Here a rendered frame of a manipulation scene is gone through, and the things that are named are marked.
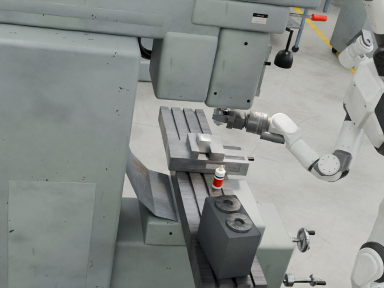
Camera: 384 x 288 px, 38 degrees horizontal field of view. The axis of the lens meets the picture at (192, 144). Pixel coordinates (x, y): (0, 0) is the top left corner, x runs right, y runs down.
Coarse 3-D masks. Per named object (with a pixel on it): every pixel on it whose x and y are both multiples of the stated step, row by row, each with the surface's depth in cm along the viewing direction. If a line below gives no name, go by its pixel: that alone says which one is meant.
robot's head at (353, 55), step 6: (348, 48) 196; (354, 48) 192; (360, 48) 190; (342, 54) 197; (348, 54) 194; (354, 54) 193; (360, 54) 192; (342, 60) 197; (348, 60) 195; (354, 60) 194; (360, 60) 191; (348, 66) 197
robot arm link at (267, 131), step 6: (264, 114) 218; (264, 120) 216; (270, 120) 217; (258, 126) 216; (264, 126) 216; (270, 126) 216; (258, 132) 218; (264, 132) 216; (270, 132) 218; (276, 132) 217; (264, 138) 216; (270, 138) 215; (276, 138) 215; (282, 138) 215
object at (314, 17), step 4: (292, 16) 192; (296, 16) 192; (300, 16) 192; (304, 16) 193; (308, 16) 193; (312, 16) 193; (316, 16) 193; (320, 16) 194; (324, 16) 194; (312, 20) 194; (316, 20) 194; (320, 20) 194; (324, 20) 194
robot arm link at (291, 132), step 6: (276, 114) 216; (282, 114) 216; (276, 120) 214; (282, 120) 215; (288, 120) 215; (276, 126) 215; (282, 126) 213; (288, 126) 213; (294, 126) 214; (282, 132) 213; (288, 132) 212; (294, 132) 212; (300, 132) 214; (288, 138) 212; (294, 138) 212; (300, 138) 214; (288, 144) 213
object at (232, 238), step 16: (208, 208) 196; (224, 208) 192; (240, 208) 196; (208, 224) 197; (224, 224) 187; (240, 224) 188; (208, 240) 197; (224, 240) 185; (240, 240) 184; (256, 240) 186; (208, 256) 198; (224, 256) 185; (240, 256) 188; (224, 272) 190; (240, 272) 193
